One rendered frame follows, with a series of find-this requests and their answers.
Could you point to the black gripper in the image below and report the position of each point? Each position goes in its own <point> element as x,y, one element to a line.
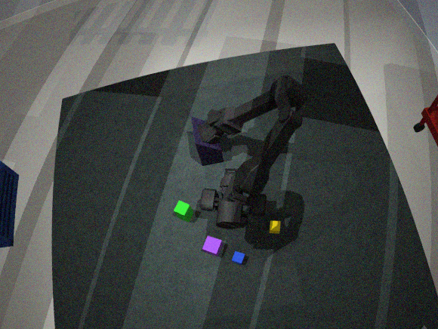
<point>209,202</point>

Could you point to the purple cube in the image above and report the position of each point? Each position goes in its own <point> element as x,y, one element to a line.
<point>212,246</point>

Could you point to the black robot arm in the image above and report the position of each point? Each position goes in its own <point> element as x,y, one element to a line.
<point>252,176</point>

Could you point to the blue block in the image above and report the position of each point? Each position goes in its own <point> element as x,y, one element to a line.
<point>238,258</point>

